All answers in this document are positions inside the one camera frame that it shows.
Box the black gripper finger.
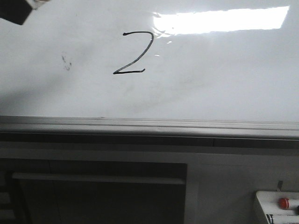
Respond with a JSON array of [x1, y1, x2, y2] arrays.
[[0, 0, 33, 25]]

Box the white whiteboard marker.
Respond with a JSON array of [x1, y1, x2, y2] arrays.
[[26, 0, 50, 10]]

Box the grey aluminium whiteboard tray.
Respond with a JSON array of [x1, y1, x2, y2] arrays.
[[0, 116, 299, 141]]

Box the white whiteboard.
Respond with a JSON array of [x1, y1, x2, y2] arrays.
[[0, 0, 299, 122]]

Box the dark cabinet opening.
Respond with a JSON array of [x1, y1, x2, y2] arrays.
[[0, 159, 187, 224]]

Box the red emergency stop button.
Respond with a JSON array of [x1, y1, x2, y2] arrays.
[[278, 198, 289, 210]]

